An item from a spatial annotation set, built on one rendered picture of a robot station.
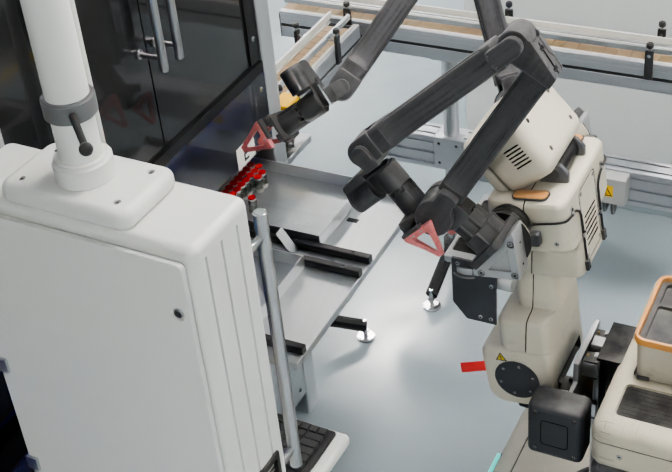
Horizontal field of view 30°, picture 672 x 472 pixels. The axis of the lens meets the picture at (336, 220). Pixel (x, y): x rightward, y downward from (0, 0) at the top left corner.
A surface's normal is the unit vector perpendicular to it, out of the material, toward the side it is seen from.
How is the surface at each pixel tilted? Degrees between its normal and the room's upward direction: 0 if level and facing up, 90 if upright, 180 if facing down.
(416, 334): 0
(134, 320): 90
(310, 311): 0
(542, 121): 48
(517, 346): 90
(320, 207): 0
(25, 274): 90
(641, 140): 90
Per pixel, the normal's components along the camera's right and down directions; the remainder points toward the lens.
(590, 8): -0.44, 0.55
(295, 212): -0.08, -0.81
